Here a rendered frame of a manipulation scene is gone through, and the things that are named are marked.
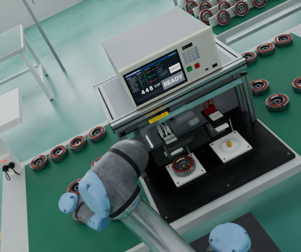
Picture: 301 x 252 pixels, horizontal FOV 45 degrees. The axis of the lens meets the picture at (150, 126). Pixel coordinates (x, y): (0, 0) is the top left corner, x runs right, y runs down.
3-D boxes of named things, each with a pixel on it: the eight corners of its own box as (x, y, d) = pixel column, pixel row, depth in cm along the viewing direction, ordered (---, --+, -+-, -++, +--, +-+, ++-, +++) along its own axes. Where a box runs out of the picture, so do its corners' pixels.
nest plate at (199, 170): (206, 172, 168) (205, 170, 167) (177, 187, 167) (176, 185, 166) (193, 154, 180) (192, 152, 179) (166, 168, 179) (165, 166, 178)
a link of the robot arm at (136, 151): (135, 116, 104) (111, 174, 146) (110, 142, 98) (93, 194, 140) (167, 141, 102) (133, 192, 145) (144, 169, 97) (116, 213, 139)
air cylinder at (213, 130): (225, 130, 185) (223, 122, 181) (212, 137, 184) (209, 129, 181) (220, 125, 189) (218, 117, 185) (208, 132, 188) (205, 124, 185)
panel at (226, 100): (242, 104, 196) (230, 56, 178) (132, 160, 192) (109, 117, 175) (241, 103, 197) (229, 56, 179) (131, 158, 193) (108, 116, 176)
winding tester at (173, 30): (222, 67, 165) (211, 26, 153) (136, 110, 163) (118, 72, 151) (188, 40, 197) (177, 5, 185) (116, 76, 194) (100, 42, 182)
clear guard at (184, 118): (211, 140, 148) (207, 129, 144) (158, 167, 146) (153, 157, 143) (181, 104, 174) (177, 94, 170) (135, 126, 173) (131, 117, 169)
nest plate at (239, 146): (252, 148, 169) (252, 146, 168) (224, 163, 168) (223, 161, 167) (236, 132, 181) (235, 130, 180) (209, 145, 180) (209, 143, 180)
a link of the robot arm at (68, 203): (68, 217, 130) (52, 207, 134) (85, 220, 140) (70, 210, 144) (79, 197, 131) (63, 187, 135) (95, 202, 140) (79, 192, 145)
